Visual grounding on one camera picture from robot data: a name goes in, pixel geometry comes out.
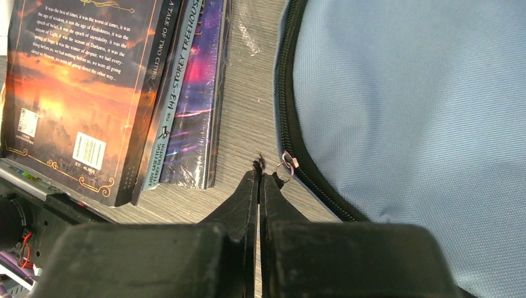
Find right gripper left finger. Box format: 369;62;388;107
31;169;259;297

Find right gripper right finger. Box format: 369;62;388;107
259;174;461;297

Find light blue backpack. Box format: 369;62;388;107
274;1;525;297

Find purple cover book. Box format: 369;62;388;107
131;1;231;204

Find clear plastic wrap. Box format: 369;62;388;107
231;0;264;56

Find dark sunset cover book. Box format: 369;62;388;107
1;1;182;207

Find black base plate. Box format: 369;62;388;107
1;160;133;297

